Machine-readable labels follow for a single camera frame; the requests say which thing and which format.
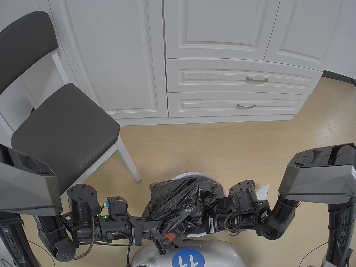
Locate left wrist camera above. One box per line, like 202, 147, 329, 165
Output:
102, 196, 129, 221

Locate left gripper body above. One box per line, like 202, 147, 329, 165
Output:
77, 217, 144, 246

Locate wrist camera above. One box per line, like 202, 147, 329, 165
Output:
102, 196, 129, 221
217, 197, 233, 214

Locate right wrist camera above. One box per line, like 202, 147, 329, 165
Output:
217, 197, 233, 214

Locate black plastic bag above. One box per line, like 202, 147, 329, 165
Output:
141, 177, 226, 255

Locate white wardrobe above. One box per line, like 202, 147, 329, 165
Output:
44, 0, 345, 126

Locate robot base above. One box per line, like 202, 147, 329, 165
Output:
131, 239, 251, 267

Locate white trash bin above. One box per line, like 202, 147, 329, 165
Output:
174, 172, 223, 238

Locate white printed wrapper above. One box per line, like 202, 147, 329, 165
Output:
256, 184, 269, 201

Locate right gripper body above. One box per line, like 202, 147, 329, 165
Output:
205, 212, 256, 235

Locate white chair grey cushions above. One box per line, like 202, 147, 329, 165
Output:
0, 11, 142, 190

